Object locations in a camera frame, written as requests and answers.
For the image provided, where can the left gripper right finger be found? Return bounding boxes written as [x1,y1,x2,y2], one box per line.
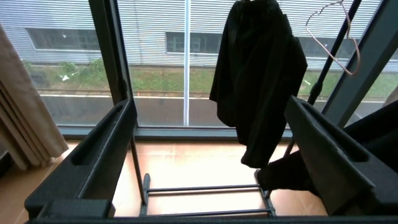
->
[284,95,398,217]

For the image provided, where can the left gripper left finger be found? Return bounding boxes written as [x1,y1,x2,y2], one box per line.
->
[24,97,138,219]

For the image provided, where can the black garment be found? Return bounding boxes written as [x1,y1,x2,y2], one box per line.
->
[254,100,398,200]

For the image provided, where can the pink clothes hanger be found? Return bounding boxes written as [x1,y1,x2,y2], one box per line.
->
[305,0,362,77]

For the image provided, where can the black shorts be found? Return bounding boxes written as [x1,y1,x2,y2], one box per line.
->
[209,0,308,169]

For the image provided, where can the black clothes rack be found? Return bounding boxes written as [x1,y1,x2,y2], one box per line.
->
[119,0,363,218]

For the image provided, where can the window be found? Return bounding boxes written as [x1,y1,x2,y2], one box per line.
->
[0,0,398,141]

